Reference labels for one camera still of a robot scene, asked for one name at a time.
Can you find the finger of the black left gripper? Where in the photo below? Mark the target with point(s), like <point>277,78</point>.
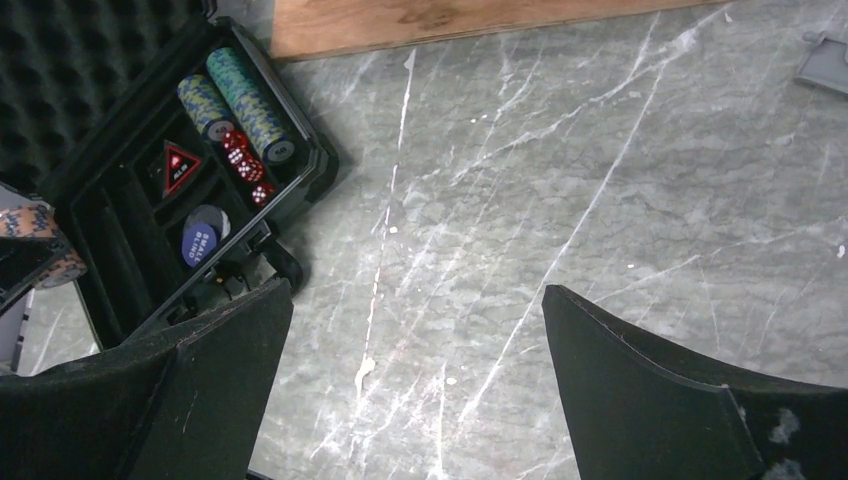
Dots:
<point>23,260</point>

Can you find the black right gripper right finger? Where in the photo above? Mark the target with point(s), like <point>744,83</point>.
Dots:
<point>639,406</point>

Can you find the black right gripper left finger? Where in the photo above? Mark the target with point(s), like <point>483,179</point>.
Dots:
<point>183,402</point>

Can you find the orange poker chip stack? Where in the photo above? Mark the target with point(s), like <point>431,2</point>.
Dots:
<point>37,220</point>

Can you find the black poker set case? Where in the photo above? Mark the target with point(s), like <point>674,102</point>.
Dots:
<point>88,98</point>

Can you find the black triangular all-in button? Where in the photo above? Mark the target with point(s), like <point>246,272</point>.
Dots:
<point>180,165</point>

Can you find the blue small blind button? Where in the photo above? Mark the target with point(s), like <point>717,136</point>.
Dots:
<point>198,241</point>

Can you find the red die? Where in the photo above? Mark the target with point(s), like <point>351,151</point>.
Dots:
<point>250,170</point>
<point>261,193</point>
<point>234,140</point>
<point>237,155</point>

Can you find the green poker chip stack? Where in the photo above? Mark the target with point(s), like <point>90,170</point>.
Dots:
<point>235,83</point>

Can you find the yellow poker chip stack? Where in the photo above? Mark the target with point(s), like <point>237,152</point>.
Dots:
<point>269,136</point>

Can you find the wooden board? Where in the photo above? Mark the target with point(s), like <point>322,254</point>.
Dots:
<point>319,28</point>

